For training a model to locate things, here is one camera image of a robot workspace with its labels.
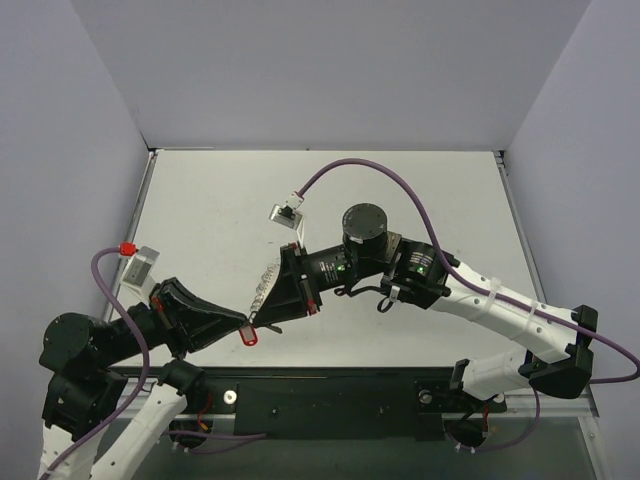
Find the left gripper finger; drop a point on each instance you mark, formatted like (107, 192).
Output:
(181, 305)
(201, 333)

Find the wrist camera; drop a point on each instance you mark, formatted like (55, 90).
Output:
(137, 274)
(289, 216)

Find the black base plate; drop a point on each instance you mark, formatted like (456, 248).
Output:
(334, 403)

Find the red key tag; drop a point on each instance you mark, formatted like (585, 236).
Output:
(248, 335)

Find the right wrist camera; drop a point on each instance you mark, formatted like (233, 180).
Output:
(289, 216)

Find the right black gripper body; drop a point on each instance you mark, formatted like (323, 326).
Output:
(302, 278)

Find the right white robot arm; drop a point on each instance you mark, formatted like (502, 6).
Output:
(552, 354)

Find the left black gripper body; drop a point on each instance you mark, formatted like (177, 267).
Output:
(164, 310)

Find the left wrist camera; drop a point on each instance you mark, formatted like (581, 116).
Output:
(137, 274)

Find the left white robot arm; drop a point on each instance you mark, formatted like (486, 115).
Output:
(99, 368)

